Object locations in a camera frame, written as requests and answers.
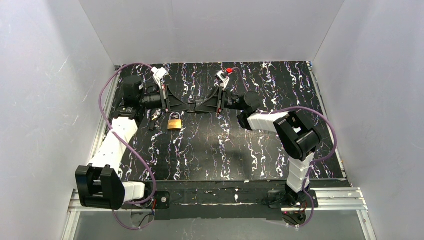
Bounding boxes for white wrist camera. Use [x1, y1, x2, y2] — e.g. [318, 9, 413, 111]
[151, 67, 168, 87]
[215, 68, 233, 89]

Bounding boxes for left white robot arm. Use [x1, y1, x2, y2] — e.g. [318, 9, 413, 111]
[75, 75, 189, 210]

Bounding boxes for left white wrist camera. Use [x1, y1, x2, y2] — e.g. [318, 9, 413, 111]
[151, 67, 168, 87]

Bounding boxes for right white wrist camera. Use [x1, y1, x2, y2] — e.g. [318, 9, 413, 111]
[215, 68, 233, 89]

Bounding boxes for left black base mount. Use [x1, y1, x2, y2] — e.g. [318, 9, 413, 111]
[124, 191, 171, 210]

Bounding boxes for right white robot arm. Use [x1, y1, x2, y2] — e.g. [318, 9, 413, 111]
[194, 87, 322, 194]

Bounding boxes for black key fob with lanyard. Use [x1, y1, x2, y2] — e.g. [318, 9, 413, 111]
[147, 109, 163, 131]

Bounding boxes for brass padlock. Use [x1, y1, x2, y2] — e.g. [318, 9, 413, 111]
[167, 112, 183, 131]

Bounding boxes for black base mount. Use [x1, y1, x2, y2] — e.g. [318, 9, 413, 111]
[261, 185, 319, 211]
[124, 191, 171, 210]

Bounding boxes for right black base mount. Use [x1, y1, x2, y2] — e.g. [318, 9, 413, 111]
[261, 185, 319, 211]

